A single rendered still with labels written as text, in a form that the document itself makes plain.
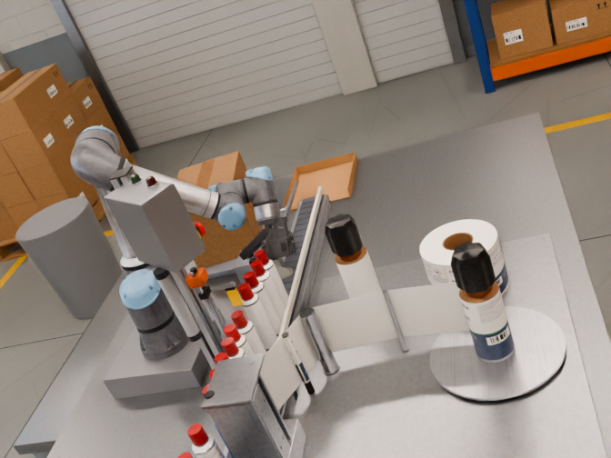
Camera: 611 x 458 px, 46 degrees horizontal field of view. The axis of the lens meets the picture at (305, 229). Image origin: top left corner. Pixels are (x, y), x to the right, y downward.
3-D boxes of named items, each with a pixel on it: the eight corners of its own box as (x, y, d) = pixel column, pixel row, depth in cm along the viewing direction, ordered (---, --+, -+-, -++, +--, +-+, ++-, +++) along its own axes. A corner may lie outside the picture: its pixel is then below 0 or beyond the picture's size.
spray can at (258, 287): (280, 337, 200) (253, 279, 191) (264, 338, 203) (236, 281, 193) (286, 324, 204) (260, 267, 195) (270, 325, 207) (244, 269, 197)
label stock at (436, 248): (438, 317, 184) (424, 273, 178) (429, 273, 202) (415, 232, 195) (515, 298, 180) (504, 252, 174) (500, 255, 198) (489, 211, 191)
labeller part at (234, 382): (252, 403, 142) (250, 399, 141) (202, 410, 145) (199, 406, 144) (265, 355, 153) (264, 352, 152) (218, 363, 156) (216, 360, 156)
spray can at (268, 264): (292, 312, 209) (266, 254, 200) (275, 315, 210) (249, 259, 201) (293, 301, 214) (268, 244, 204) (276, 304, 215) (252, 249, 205)
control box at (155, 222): (176, 273, 165) (140, 204, 156) (138, 262, 177) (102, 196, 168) (208, 248, 170) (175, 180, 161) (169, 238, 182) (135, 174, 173)
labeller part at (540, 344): (577, 392, 149) (576, 388, 149) (430, 412, 158) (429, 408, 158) (555, 300, 175) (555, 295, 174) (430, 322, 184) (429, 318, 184)
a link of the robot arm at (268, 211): (249, 208, 210) (259, 207, 218) (253, 223, 210) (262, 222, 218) (273, 202, 208) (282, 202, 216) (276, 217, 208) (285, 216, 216)
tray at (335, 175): (351, 196, 268) (347, 187, 266) (286, 212, 276) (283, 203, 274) (357, 160, 293) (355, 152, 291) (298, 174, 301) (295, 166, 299)
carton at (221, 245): (261, 251, 252) (232, 185, 240) (198, 270, 256) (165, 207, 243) (265, 210, 278) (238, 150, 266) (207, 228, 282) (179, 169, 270)
